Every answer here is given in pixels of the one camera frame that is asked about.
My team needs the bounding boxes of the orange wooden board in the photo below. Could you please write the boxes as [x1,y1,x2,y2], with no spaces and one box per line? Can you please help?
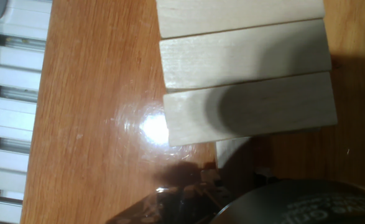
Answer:
[19,0,365,224]

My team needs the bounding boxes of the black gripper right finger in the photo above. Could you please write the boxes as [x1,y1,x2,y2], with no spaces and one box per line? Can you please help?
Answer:
[169,169,225,224]

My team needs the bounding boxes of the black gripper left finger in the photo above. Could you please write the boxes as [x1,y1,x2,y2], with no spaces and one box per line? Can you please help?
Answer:
[106,186,174,224]

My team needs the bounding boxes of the pale wooden jenga block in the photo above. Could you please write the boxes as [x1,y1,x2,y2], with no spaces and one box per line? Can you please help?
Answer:
[162,72,338,147]
[159,19,332,91]
[155,0,326,40]

